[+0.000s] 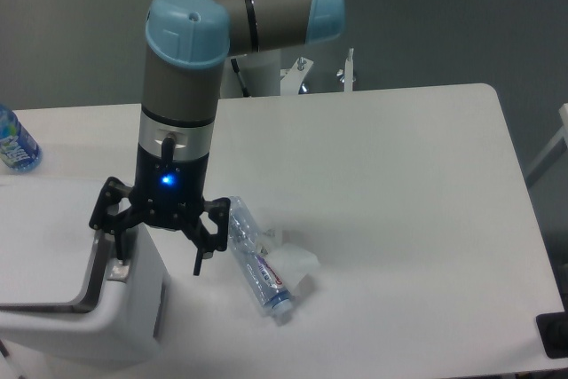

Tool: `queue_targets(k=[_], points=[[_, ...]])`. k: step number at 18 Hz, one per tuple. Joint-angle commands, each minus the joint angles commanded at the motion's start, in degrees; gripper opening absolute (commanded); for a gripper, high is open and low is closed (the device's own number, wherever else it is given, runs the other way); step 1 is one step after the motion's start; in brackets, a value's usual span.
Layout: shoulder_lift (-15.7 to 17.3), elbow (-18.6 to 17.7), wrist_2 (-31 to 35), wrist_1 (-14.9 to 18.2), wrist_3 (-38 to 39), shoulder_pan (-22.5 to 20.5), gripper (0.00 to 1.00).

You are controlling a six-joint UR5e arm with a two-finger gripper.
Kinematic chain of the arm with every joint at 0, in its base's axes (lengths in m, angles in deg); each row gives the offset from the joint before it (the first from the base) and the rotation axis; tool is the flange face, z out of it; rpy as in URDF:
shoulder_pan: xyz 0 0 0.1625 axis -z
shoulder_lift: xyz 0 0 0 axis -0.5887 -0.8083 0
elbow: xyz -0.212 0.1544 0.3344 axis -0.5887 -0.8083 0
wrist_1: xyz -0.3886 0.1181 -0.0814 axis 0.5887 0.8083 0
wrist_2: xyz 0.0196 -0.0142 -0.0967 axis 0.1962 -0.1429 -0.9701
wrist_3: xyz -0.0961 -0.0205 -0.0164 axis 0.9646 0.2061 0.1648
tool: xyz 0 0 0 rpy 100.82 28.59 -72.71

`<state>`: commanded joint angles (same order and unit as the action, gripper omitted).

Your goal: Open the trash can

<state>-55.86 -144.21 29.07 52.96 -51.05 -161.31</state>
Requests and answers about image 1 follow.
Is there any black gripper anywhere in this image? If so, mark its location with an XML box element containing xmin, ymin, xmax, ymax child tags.
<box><xmin>89</xmin><ymin>147</ymin><xmax>231</xmax><ymax>275</ymax></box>

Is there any white push-lid trash can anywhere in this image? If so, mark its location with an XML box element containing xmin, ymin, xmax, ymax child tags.
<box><xmin>1</xmin><ymin>176</ymin><xmax>170</xmax><ymax>363</ymax></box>

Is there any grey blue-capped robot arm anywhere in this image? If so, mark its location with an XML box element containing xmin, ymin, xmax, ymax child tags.
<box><xmin>90</xmin><ymin>0</ymin><xmax>345</xmax><ymax>264</ymax></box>

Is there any crushed clear plastic bottle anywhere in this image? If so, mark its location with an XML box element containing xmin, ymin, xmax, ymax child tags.
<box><xmin>228</xmin><ymin>196</ymin><xmax>293</xmax><ymax>320</ymax></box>

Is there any blue labelled water bottle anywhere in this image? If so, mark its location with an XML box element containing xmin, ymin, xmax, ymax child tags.
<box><xmin>1</xmin><ymin>105</ymin><xmax>43</xmax><ymax>172</ymax></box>

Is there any black clamp at table edge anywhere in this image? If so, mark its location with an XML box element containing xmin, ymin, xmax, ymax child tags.
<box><xmin>536</xmin><ymin>312</ymin><xmax>567</xmax><ymax>359</ymax></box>

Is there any black cable on pedestal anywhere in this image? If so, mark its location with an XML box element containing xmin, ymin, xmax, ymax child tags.
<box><xmin>229</xmin><ymin>57</ymin><xmax>250</xmax><ymax>99</ymax></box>

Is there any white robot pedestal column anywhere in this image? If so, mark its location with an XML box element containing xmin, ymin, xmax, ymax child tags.
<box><xmin>220</xmin><ymin>49</ymin><xmax>281</xmax><ymax>99</ymax></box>

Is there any white bracket with bolts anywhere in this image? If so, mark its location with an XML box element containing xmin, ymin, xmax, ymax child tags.
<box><xmin>280</xmin><ymin>47</ymin><xmax>358</xmax><ymax>96</ymax></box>

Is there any white frame at right edge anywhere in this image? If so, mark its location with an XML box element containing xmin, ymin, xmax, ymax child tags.
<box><xmin>525</xmin><ymin>103</ymin><xmax>567</xmax><ymax>188</ymax></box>

